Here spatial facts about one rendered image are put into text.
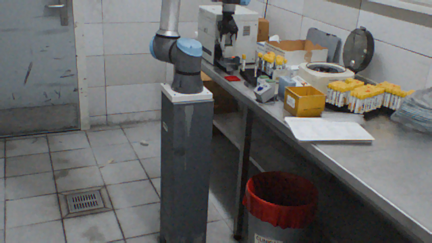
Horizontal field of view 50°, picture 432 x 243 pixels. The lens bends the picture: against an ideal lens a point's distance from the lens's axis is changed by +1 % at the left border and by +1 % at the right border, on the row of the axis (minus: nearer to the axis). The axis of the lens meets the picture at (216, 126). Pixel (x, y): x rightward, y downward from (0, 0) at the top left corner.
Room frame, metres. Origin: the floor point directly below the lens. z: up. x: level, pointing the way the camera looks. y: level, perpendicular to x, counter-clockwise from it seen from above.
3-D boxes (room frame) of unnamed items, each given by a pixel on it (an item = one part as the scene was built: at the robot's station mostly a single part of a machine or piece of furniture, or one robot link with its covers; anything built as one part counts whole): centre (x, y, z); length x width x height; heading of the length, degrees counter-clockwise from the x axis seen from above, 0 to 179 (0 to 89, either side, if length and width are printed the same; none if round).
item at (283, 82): (2.08, -0.32, 0.92); 0.10 x 0.07 x 0.10; 19
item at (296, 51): (2.60, -0.42, 0.95); 0.29 x 0.25 x 0.15; 114
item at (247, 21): (2.75, -0.03, 1.03); 0.31 x 0.27 x 0.30; 24
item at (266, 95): (2.03, -0.23, 0.92); 0.13 x 0.07 x 0.08; 114
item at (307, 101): (1.92, -0.38, 0.93); 0.13 x 0.13 x 0.10; 20
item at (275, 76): (2.43, -0.28, 0.91); 0.20 x 0.10 x 0.07; 24
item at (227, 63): (2.54, -0.03, 0.92); 0.21 x 0.07 x 0.05; 24
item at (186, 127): (2.06, 0.15, 0.44); 0.20 x 0.20 x 0.87; 24
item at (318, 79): (2.25, -0.52, 0.94); 0.30 x 0.24 x 0.12; 105
